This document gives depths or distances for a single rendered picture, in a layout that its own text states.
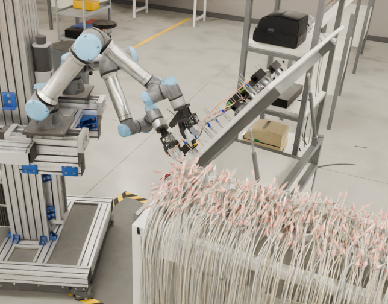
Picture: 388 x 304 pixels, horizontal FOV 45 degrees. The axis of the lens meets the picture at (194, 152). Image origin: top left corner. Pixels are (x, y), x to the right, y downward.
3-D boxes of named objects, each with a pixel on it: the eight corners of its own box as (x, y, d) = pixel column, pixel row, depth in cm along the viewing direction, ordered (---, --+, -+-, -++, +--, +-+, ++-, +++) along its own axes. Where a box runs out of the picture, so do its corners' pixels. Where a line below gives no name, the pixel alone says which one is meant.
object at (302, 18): (251, 41, 310) (254, 11, 301) (263, 34, 329) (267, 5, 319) (296, 50, 299) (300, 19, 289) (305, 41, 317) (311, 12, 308)
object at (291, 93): (241, 98, 329) (242, 89, 326) (260, 83, 357) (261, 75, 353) (286, 109, 316) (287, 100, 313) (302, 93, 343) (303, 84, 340)
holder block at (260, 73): (281, 76, 212) (268, 61, 212) (268, 88, 206) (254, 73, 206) (276, 81, 216) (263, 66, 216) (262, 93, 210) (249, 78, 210)
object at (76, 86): (57, 93, 293) (56, 78, 288) (64, 84, 306) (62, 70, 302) (81, 95, 293) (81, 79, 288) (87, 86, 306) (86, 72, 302)
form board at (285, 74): (234, 129, 330) (232, 128, 330) (344, 26, 266) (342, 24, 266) (137, 215, 239) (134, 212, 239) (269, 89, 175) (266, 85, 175)
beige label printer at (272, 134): (239, 148, 349) (242, 125, 339) (249, 137, 366) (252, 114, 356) (279, 159, 338) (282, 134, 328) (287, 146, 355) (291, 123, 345)
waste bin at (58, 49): (55, 103, 563) (50, 52, 533) (53, 88, 601) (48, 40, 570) (94, 100, 577) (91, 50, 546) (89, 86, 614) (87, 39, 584)
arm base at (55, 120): (31, 128, 250) (28, 111, 245) (40, 116, 263) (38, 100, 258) (59, 130, 250) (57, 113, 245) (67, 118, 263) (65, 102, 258)
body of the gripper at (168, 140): (163, 147, 248) (153, 128, 252) (166, 151, 256) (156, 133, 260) (176, 140, 248) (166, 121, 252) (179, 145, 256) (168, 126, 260)
